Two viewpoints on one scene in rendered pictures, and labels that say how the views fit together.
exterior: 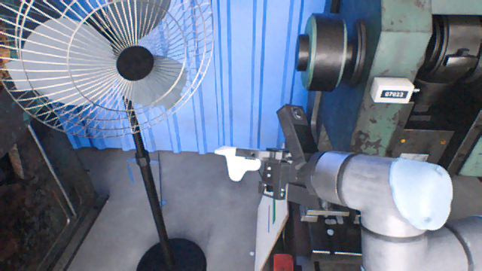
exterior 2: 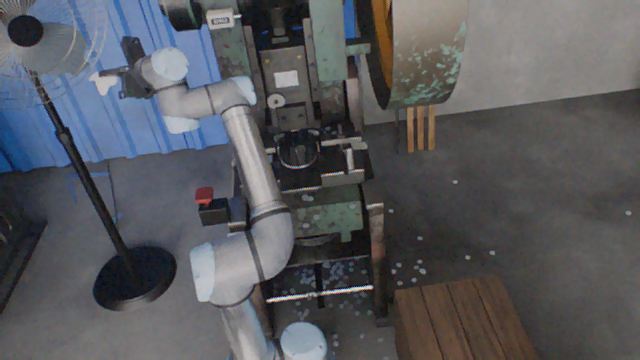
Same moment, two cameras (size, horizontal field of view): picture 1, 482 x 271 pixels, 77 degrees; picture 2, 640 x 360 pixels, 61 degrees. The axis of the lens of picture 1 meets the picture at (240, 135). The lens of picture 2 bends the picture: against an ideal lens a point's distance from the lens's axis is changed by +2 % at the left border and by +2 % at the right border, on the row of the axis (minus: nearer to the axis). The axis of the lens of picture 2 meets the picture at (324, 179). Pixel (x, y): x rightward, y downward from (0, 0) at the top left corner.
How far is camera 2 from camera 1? 1.06 m
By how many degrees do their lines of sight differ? 4
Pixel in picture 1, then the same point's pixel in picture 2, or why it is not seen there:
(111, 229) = (57, 254)
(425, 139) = (286, 57)
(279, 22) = not seen: outside the picture
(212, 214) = (181, 217)
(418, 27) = not seen: outside the picture
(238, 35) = not seen: outside the picture
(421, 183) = (159, 55)
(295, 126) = (129, 48)
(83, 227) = (20, 257)
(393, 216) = (158, 76)
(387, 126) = (239, 48)
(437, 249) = (191, 93)
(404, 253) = (168, 95)
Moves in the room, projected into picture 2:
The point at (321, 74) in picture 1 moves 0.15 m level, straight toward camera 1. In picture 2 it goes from (175, 15) to (156, 39)
